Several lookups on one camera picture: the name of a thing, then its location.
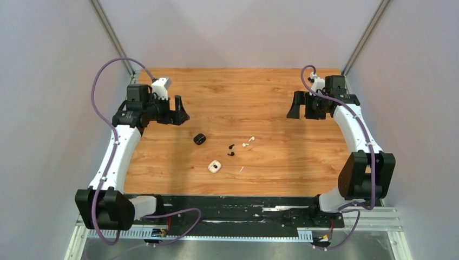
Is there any black earbud charging case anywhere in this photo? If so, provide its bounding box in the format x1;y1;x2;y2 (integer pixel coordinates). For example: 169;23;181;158
193;133;207;145

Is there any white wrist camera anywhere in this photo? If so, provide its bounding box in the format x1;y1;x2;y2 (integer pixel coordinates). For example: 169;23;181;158
151;77;172;100
308;72;325;92

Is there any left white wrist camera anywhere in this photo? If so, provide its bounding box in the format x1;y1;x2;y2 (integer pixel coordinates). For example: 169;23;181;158
151;77;172;100

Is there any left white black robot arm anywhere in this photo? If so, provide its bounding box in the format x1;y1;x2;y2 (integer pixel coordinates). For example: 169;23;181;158
75;77;190;231

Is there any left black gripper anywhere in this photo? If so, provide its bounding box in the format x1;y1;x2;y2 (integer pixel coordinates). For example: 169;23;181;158
143;94;189;125

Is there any right aluminium frame post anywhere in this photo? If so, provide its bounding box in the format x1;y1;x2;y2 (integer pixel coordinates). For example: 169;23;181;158
342;0;392;76

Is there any left aluminium frame post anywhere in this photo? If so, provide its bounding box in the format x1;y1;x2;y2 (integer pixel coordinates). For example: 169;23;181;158
88;0;127;57

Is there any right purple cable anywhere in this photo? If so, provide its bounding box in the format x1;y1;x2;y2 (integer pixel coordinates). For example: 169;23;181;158
300;64;377;251

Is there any aluminium frame post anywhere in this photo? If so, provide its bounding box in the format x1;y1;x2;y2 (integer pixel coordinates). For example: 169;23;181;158
88;0;127;57
342;0;392;76

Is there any white earbud charging case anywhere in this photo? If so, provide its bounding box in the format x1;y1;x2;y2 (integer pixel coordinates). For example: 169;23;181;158
208;160;222;173

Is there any slotted grey cable duct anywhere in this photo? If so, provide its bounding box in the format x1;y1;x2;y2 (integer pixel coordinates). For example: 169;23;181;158
88;228;313;243

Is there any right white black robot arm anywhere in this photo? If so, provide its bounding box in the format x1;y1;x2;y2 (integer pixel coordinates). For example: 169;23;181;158
287;72;396;226

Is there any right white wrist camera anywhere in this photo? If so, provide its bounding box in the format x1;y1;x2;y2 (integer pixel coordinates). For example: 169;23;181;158
308;72;325;92

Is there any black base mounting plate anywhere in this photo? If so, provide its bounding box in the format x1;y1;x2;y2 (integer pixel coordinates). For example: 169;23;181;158
140;195;345;238

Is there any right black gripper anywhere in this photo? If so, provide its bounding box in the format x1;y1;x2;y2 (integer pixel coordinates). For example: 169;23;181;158
286;90;328;120

